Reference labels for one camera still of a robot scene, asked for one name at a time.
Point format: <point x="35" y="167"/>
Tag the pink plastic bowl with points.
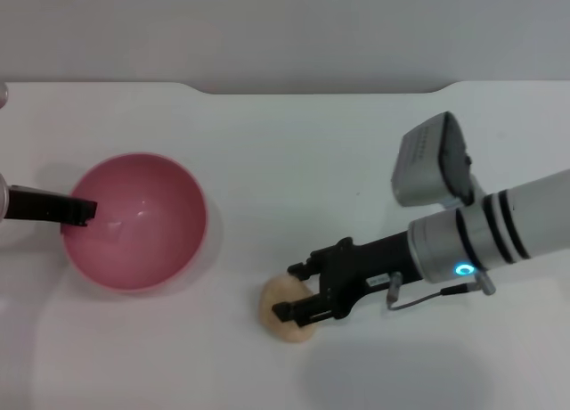
<point x="142" y="232"/>

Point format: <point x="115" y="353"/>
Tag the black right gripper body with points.
<point x="374" y="267"/>

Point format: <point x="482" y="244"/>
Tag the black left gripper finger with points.
<point x="82" y="211"/>

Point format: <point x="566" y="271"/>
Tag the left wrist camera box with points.
<point x="3" y="94"/>

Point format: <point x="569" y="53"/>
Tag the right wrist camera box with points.
<point x="427" y="160"/>

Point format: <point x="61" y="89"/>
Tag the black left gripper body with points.
<point x="40" y="204"/>

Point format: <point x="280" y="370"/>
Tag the round egg yolk pastry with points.
<point x="285" y="289"/>

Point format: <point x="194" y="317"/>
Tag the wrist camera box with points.
<point x="3" y="94"/>
<point x="427" y="160"/>

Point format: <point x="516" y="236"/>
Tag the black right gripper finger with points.
<point x="305" y="269"/>
<point x="307" y="311"/>

